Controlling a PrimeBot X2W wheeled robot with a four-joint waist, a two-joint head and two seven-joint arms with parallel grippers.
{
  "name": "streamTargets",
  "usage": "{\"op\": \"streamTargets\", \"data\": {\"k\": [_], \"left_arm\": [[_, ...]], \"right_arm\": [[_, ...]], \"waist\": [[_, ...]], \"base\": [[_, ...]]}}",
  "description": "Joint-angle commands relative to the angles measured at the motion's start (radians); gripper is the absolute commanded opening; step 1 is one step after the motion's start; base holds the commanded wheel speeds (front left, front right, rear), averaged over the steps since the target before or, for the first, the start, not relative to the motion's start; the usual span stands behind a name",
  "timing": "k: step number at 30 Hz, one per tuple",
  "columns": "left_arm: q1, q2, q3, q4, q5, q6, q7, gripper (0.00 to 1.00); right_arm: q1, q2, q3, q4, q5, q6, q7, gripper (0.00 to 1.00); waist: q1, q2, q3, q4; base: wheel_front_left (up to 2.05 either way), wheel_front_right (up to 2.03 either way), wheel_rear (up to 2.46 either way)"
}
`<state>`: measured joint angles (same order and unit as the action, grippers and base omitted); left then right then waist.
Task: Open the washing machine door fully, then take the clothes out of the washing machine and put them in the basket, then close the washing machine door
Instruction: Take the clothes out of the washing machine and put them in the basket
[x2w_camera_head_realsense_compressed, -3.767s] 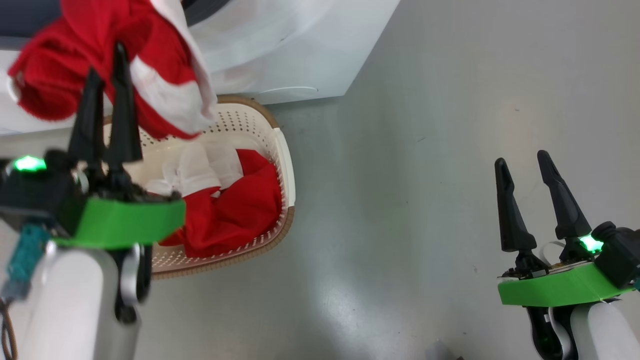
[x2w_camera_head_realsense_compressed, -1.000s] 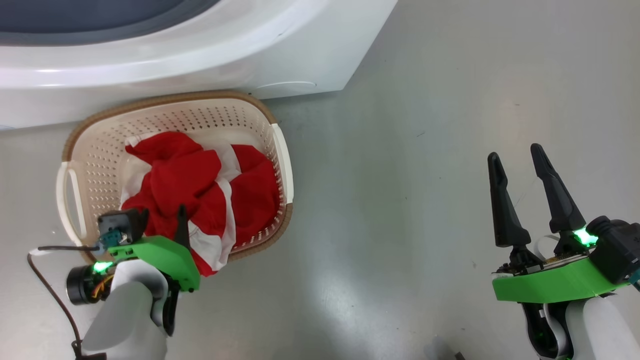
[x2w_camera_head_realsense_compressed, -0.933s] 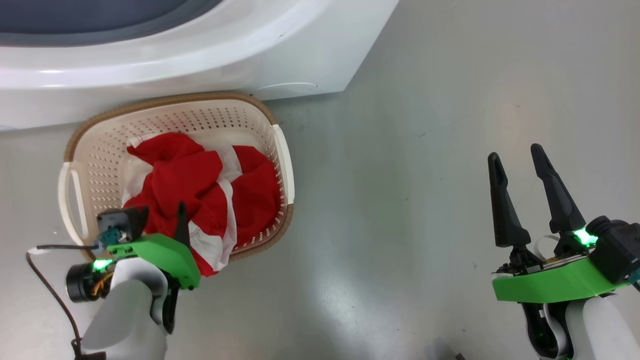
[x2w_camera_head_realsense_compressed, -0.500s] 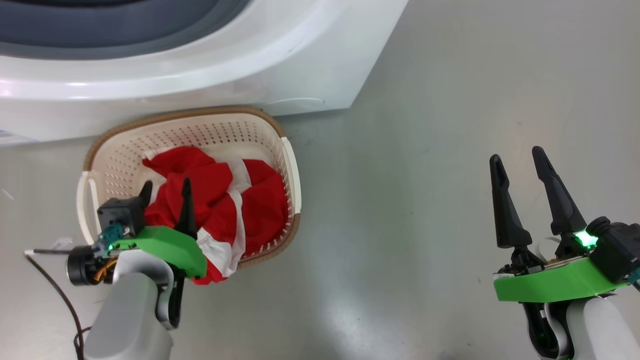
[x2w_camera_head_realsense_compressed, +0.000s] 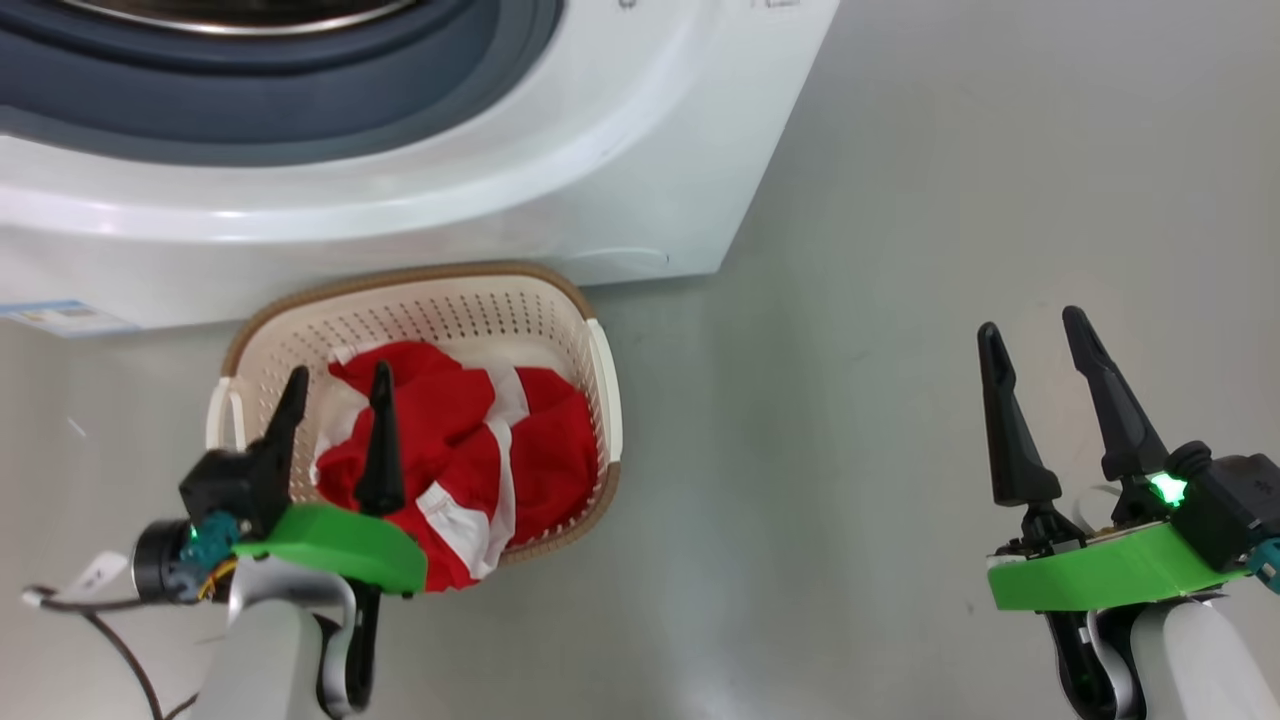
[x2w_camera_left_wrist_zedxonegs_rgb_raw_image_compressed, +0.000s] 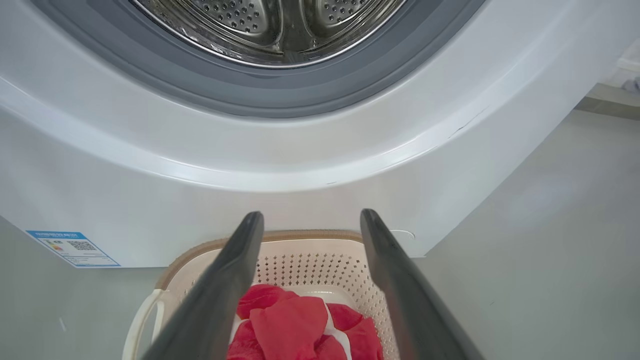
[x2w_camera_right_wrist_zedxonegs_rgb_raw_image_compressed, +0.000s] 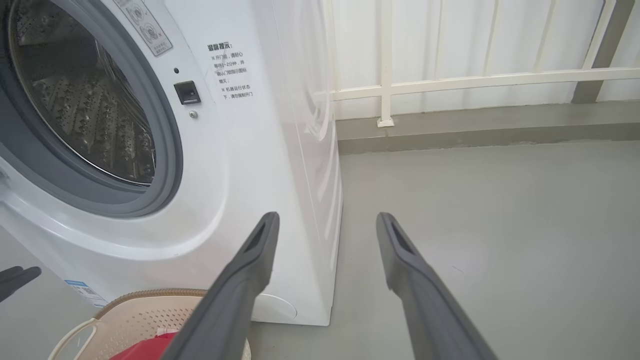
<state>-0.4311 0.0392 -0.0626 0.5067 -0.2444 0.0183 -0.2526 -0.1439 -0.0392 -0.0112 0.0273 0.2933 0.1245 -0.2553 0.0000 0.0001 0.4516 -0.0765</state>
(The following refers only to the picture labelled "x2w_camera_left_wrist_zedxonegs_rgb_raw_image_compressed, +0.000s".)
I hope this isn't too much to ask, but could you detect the blue energy label sticker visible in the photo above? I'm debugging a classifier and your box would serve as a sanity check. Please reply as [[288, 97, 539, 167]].
[[25, 229, 122, 269]]

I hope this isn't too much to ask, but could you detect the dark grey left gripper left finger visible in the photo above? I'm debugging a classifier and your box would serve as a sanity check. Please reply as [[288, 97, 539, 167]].
[[142, 210, 265, 360]]

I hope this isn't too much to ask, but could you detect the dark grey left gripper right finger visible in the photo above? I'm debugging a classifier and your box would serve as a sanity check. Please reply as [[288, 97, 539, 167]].
[[359, 208, 486, 360]]

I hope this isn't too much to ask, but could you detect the red and white garment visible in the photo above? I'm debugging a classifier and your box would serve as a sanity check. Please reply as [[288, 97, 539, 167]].
[[227, 283, 385, 360]]

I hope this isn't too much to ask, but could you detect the white washing machine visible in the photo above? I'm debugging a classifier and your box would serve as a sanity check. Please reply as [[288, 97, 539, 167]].
[[0, 0, 640, 269]]

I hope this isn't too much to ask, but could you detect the cream perforated laundry basket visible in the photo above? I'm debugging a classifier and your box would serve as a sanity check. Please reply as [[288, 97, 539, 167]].
[[122, 229, 402, 360]]

